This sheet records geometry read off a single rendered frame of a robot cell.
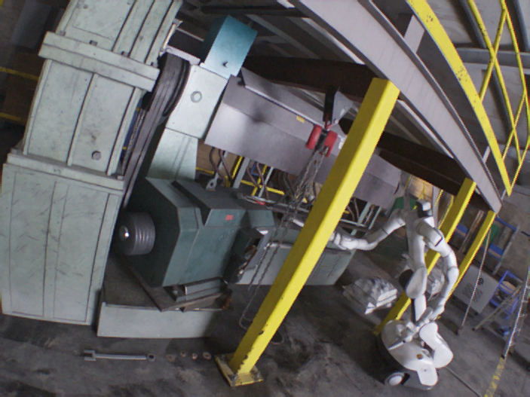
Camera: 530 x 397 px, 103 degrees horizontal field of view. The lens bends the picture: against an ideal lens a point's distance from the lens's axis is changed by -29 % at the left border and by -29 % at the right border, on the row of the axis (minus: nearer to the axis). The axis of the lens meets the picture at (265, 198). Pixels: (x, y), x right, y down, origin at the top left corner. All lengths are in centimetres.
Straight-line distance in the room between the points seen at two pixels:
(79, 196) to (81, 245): 24
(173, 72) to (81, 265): 96
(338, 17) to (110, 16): 86
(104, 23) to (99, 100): 31
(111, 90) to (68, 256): 76
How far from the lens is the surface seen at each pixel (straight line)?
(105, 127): 126
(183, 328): 178
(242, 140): 199
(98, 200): 130
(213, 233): 137
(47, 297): 162
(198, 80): 184
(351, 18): 117
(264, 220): 169
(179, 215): 124
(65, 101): 125
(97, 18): 126
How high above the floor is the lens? 129
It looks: 13 degrees down
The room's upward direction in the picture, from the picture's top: 25 degrees clockwise
